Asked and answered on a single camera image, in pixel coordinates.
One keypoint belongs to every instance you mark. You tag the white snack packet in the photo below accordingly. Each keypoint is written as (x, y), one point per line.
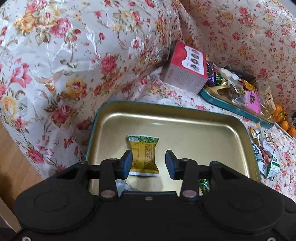
(121, 185)

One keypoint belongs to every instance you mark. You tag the green foil candy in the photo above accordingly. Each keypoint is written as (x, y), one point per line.
(204, 185)

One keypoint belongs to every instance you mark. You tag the brown kiwi fruit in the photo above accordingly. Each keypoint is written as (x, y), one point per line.
(289, 118)

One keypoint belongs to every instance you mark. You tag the pink snack packet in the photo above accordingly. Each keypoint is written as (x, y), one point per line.
(253, 102)

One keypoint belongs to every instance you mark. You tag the clear packet of dark sweets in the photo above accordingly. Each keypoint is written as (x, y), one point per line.
(238, 95)

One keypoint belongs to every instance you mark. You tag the red pink carton box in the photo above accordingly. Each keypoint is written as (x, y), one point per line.
(182, 76)

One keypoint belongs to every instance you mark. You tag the clear bag of tan snacks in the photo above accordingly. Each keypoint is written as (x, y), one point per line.
(266, 95)

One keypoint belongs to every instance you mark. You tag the white round wrapped sweet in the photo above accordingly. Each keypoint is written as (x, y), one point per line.
(227, 73)

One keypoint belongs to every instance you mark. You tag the black remote control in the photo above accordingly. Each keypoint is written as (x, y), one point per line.
(245, 75)

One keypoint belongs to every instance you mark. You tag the pile of small snack packets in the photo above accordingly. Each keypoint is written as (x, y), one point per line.
(266, 153)

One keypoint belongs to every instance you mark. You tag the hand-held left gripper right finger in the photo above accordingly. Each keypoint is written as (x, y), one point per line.
(170, 165)

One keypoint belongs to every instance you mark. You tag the teal gold tin lid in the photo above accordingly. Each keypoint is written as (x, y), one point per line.
(217, 91)

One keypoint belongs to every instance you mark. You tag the teal gold tin box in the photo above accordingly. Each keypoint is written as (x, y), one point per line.
(185, 139)

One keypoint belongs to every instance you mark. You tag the floral quilted sofa cover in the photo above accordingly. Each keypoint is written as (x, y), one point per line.
(69, 58)

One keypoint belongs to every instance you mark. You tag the pile of mandarin oranges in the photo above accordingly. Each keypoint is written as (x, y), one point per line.
(278, 115)

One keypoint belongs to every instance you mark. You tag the orange brown snack packet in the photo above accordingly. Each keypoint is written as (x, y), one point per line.
(249, 85)

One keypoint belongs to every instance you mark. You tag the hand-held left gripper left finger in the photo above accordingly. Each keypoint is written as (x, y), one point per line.
(127, 162)

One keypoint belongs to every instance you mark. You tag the yellow green snack packet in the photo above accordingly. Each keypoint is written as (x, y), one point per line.
(144, 153)

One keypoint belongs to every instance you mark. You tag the purple green foil candies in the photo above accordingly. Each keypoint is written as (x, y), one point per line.
(214, 77)

